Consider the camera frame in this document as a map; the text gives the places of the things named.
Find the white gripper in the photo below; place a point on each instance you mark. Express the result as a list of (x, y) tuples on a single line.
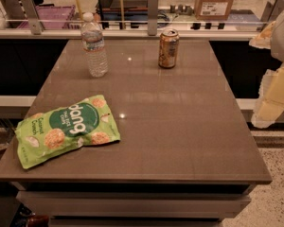
[(270, 102)]

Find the clear plastic water bottle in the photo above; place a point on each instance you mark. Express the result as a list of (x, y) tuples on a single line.
[(94, 46)]

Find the brown cardboard box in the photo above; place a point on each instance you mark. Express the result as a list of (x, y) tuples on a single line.
[(212, 9)]

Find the orange soda can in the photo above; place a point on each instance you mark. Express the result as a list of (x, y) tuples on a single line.
[(168, 48)]

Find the green dang chips bag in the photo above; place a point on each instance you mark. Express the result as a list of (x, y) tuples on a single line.
[(43, 136)]

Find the purple plastic crate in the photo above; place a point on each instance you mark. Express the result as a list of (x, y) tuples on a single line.
[(55, 17)]

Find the glass railing with metal posts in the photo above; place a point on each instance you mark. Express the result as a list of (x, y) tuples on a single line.
[(247, 18)]

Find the yellow broom handle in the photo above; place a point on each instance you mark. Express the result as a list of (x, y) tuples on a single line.
[(79, 9)]

